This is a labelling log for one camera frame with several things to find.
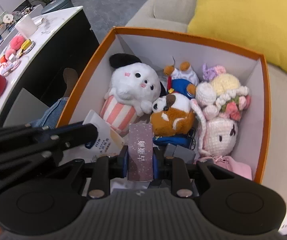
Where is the white hand cream tube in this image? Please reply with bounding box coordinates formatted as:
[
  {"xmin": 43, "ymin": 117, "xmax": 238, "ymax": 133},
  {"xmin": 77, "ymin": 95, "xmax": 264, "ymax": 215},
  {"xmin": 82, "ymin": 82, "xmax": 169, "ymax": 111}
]
[{"xmin": 83, "ymin": 110, "xmax": 124, "ymax": 163}]

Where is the purple illustrated book box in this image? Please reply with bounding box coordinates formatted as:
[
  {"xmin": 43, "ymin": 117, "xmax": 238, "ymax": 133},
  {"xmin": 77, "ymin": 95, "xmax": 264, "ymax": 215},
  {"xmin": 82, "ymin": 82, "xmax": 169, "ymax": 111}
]
[{"xmin": 128, "ymin": 123, "xmax": 153, "ymax": 181}]

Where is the pink cover notebook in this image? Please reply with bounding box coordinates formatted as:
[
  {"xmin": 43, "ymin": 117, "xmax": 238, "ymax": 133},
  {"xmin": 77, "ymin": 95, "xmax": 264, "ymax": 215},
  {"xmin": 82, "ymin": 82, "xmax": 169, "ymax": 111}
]
[{"xmin": 197, "ymin": 155, "xmax": 252, "ymax": 180}]

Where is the white plush in striped cup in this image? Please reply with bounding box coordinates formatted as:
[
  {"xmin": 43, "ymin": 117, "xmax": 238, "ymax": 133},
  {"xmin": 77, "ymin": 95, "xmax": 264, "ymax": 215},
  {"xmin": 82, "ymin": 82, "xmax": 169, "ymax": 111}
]
[{"xmin": 99, "ymin": 53, "xmax": 166, "ymax": 137}]

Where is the brown white plush dog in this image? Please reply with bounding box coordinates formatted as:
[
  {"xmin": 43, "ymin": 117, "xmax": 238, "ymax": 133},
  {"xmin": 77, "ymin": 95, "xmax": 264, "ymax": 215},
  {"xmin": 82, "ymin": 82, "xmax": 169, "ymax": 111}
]
[{"xmin": 150, "ymin": 93, "xmax": 195, "ymax": 137}]

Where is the white marble coffee table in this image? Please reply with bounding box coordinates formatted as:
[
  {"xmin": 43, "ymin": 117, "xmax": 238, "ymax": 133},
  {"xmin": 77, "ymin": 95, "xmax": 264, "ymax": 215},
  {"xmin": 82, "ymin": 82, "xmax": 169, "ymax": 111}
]
[{"xmin": 0, "ymin": 5, "xmax": 101, "ymax": 131}]

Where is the pink crochet bunny doll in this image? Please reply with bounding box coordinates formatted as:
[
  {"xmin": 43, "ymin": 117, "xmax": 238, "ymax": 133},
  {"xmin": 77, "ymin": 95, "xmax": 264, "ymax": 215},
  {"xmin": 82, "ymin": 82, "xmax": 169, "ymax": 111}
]
[{"xmin": 190, "ymin": 64, "xmax": 251, "ymax": 157}]

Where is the yellow toy on coaster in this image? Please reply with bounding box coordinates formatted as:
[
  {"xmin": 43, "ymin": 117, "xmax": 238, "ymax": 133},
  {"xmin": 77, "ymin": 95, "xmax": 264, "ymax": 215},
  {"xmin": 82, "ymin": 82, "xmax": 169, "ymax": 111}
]
[{"xmin": 16, "ymin": 39, "xmax": 35, "ymax": 58}]

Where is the blue duck plush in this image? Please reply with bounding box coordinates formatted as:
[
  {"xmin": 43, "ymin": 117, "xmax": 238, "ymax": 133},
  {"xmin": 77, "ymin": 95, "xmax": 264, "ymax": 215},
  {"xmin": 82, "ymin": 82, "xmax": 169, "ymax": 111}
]
[{"xmin": 163, "ymin": 61, "xmax": 199, "ymax": 99}]

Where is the pink fluffy ball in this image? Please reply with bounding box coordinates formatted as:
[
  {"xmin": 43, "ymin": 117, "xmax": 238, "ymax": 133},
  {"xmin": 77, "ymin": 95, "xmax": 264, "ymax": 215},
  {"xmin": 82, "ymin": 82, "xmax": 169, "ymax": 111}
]
[{"xmin": 9, "ymin": 35, "xmax": 26, "ymax": 51}]

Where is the orange storage box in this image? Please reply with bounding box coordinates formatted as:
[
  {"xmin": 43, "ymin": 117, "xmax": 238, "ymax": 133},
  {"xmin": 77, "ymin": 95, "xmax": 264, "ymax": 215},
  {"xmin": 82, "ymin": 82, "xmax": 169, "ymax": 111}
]
[{"xmin": 57, "ymin": 27, "xmax": 271, "ymax": 183}]

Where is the white paper roll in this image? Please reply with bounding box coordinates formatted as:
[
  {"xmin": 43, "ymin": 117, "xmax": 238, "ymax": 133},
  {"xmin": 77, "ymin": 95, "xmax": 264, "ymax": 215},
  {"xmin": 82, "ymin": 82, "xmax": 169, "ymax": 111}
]
[{"xmin": 15, "ymin": 15, "xmax": 38, "ymax": 39}]

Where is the grey round trash bin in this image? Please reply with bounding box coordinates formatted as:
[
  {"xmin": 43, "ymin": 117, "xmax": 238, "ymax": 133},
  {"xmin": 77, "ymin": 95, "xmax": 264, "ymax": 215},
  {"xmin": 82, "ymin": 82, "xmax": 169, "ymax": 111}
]
[{"xmin": 41, "ymin": 0, "xmax": 73, "ymax": 15}]

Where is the beige fabric sofa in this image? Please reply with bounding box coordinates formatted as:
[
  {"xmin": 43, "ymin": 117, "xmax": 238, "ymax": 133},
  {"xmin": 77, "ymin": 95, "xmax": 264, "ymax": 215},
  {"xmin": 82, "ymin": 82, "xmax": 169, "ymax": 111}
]
[{"xmin": 124, "ymin": 0, "xmax": 287, "ymax": 235}]

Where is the yellow cushion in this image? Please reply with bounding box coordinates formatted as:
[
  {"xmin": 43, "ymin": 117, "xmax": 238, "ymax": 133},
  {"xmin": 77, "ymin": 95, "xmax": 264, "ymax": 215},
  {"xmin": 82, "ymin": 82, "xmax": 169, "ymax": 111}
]
[{"xmin": 188, "ymin": 0, "xmax": 287, "ymax": 72}]

